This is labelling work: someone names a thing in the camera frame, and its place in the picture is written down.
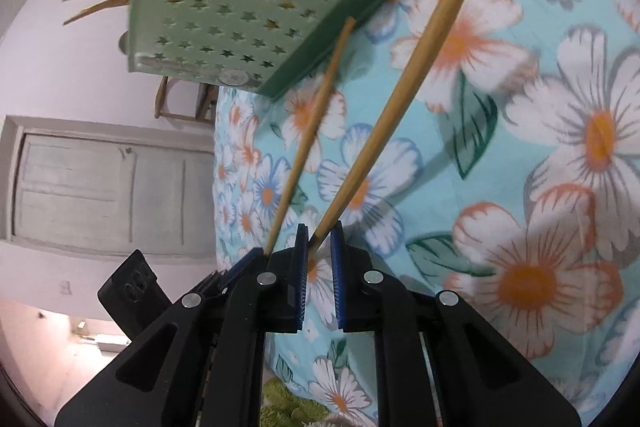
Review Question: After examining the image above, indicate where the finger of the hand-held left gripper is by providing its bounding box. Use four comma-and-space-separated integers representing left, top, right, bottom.
200, 249, 268, 295

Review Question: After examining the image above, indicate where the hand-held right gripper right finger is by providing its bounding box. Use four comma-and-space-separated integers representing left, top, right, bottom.
330, 219, 582, 427

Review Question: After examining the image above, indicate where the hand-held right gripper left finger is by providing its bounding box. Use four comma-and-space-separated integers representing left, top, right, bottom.
54, 223, 308, 427

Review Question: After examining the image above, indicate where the green plastic utensil holder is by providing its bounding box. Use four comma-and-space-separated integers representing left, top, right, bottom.
125, 0, 420, 102

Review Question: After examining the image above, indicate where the pale panelled door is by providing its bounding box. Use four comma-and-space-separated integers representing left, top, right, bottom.
2, 116, 217, 260

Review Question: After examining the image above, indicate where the light wooden chair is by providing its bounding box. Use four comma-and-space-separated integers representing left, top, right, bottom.
154, 76, 218, 124

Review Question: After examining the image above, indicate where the blue floral tablecloth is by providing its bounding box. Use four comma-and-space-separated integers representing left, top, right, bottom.
212, 0, 640, 427

